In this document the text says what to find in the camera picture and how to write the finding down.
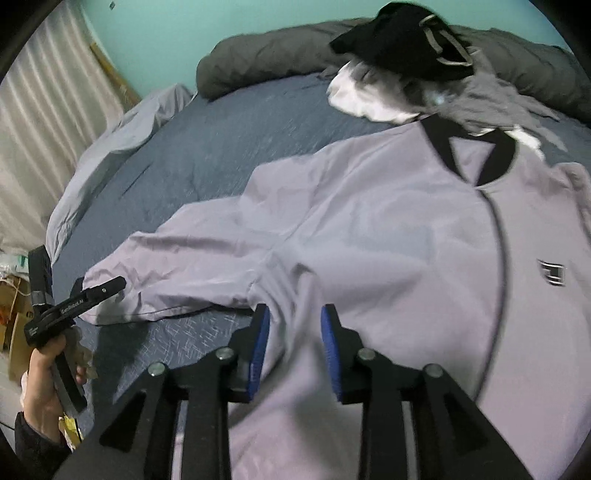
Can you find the white garment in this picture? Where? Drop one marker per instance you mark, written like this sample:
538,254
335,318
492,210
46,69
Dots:
364,91

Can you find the person's left hand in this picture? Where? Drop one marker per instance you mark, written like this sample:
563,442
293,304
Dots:
41,405

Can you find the light grey bed sheet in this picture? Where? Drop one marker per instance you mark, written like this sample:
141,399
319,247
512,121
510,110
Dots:
100,161

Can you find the cardboard box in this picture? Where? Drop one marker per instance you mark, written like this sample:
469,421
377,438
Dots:
16,312

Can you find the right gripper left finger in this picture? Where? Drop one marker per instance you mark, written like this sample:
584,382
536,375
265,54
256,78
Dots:
136,439

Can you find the dark grey rolled duvet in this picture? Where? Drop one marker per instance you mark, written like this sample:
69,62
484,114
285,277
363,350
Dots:
547,73

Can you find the dark blue bed cover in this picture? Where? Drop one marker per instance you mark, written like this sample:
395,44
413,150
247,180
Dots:
206,152

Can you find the black garment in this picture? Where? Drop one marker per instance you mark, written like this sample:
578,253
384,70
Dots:
410,40

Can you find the beige curtain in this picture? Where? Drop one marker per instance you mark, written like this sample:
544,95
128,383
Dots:
55,102

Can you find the grey t-shirt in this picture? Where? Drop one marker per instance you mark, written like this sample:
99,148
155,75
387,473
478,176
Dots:
486,102

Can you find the wooden frame edge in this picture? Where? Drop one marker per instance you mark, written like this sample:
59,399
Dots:
123,89

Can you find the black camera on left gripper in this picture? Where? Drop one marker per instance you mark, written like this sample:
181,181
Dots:
40,276

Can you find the lilac zip jacket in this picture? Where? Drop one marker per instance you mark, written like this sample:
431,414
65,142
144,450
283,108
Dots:
471,253

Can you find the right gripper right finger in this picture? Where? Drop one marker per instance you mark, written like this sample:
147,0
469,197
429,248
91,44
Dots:
417,423

